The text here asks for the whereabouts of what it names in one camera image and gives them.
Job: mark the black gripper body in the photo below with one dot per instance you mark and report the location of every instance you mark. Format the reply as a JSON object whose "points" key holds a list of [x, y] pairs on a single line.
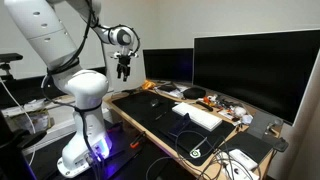
{"points": [[123, 63]]}

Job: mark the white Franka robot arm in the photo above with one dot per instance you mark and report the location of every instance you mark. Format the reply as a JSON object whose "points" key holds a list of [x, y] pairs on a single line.
{"points": [[83, 86]]}

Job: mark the large black desk mat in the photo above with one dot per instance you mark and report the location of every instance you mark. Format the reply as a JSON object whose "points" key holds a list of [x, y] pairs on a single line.
{"points": [[140, 106]]}

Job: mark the small black monitor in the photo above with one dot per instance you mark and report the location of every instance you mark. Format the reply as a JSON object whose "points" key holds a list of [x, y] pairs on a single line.
{"points": [[166, 65]]}

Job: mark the black flat pouch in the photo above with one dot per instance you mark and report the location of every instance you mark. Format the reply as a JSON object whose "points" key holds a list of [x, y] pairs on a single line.
{"points": [[167, 88]]}

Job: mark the white paper stack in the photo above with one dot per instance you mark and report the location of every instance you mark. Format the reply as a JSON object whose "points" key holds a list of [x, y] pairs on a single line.
{"points": [[173, 94]]}

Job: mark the black pen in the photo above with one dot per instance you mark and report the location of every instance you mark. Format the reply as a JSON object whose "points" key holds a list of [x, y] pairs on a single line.
{"points": [[160, 116]]}

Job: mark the black oval case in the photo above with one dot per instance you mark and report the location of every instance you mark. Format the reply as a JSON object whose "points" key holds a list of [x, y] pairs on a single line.
{"points": [[194, 92]]}

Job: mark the white keyboard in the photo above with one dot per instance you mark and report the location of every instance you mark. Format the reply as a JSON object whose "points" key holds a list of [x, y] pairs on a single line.
{"points": [[196, 116]]}

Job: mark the black remote stick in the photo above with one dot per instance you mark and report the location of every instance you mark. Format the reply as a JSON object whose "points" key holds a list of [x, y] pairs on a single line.
{"points": [[204, 106]]}

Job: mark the orange small parts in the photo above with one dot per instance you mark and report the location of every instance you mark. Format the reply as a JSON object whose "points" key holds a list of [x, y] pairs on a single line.
{"points": [[207, 100]]}

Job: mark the clear plastic bag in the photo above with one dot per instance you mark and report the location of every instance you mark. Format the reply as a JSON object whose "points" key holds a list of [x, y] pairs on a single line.
{"points": [[30, 120]]}

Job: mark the white red card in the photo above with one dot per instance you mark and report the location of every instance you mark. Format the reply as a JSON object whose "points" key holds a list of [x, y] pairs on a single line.
{"points": [[226, 115]]}

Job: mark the large black monitor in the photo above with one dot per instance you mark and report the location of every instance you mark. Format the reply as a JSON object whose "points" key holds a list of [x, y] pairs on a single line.
{"points": [[253, 73]]}

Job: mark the black stand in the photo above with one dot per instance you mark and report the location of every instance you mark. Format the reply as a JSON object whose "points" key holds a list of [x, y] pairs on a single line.
{"points": [[10, 156]]}

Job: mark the small black mouse pad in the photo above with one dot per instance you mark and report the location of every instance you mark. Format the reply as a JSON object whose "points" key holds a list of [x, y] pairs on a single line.
{"points": [[250, 145]]}

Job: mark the grey monitor stand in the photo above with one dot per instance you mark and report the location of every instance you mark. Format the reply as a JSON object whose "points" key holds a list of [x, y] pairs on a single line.
{"points": [[261, 125]]}

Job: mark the white box with black logo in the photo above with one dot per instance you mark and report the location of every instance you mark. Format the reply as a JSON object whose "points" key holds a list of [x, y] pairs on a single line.
{"points": [[240, 173]]}

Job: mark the black power adapter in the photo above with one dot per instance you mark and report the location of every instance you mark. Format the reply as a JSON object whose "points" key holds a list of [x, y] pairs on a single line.
{"points": [[281, 145]]}

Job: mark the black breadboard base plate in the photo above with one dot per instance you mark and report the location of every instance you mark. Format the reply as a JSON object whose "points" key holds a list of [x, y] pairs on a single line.
{"points": [[50, 156]]}

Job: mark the black camera on stand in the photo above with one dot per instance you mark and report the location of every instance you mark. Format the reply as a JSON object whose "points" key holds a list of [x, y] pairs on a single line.
{"points": [[8, 57]]}

